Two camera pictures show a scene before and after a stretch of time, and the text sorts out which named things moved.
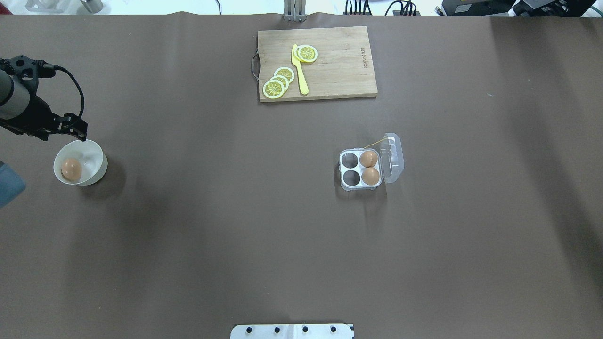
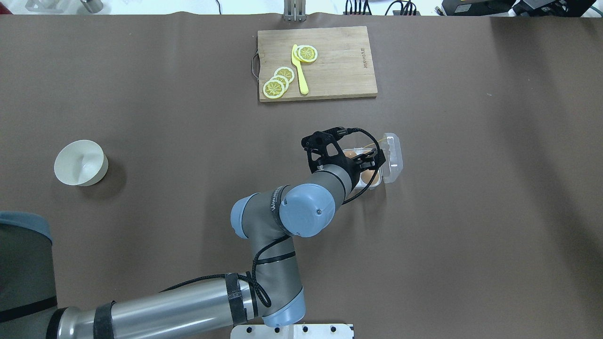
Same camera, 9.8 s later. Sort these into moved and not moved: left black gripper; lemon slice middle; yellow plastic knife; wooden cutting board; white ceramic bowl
Moved: left black gripper
Not moved: yellow plastic knife; lemon slice middle; white ceramic bowl; wooden cutting board
